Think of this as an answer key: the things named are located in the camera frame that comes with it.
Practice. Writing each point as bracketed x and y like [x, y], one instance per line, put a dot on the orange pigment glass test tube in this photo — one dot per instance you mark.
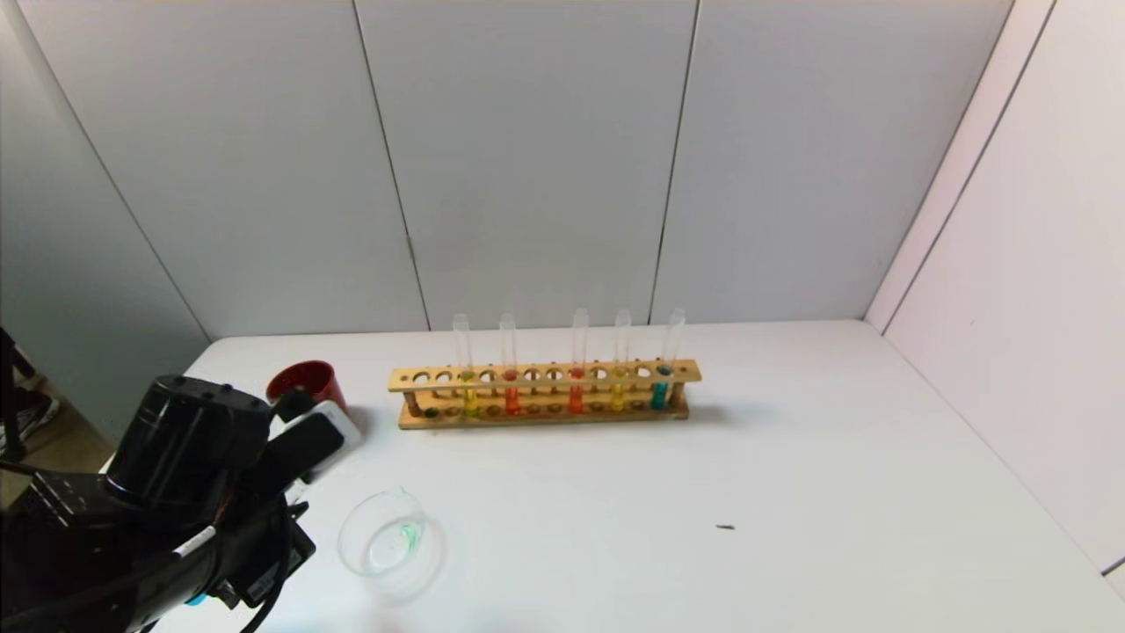
[511, 400]
[576, 400]

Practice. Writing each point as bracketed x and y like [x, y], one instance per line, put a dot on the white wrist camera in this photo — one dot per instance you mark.
[308, 444]

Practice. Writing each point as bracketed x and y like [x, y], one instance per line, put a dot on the dark shoe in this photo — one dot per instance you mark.
[37, 415]

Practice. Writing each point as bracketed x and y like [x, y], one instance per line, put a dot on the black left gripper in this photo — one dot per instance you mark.
[265, 582]

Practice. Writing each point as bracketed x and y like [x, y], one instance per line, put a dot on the red plastic cup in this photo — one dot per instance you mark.
[308, 378]

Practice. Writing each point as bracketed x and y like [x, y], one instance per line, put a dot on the wooden test tube rack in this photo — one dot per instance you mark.
[545, 420]

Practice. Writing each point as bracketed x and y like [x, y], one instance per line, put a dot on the blue pigment glass test tube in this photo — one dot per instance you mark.
[198, 600]
[658, 394]

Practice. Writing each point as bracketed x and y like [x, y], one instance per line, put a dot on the clear glass dish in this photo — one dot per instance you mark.
[387, 554]

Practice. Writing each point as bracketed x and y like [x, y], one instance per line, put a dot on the yellow pigment glass test tube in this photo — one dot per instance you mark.
[471, 403]
[617, 397]

